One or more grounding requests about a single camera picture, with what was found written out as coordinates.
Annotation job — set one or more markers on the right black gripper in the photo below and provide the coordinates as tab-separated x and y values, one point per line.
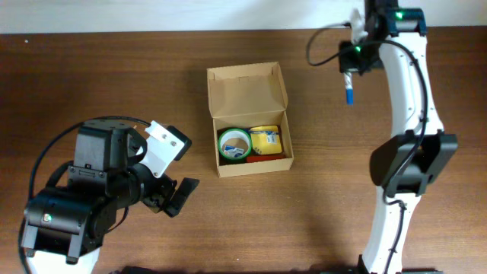
351	61

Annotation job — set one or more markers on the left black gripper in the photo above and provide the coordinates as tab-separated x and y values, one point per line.
167	195

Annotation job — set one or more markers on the blue white marker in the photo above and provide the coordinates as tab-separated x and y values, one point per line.
349	93

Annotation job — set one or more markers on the small blue white box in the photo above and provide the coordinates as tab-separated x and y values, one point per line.
232	152

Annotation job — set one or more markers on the green tape roll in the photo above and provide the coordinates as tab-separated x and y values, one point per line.
237	138

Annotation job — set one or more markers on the red utility knife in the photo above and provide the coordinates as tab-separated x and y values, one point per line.
261	158

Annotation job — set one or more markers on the yellow sticky note pad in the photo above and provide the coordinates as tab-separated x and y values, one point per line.
266	144

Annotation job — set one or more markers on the blue ballpoint pen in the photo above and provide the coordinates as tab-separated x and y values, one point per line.
267	132

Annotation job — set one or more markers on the brown cardboard box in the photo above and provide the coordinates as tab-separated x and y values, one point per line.
247	96

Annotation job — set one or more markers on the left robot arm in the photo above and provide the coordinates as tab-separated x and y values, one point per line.
119	161

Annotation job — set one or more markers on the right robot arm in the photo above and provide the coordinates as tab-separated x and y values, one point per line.
393	38

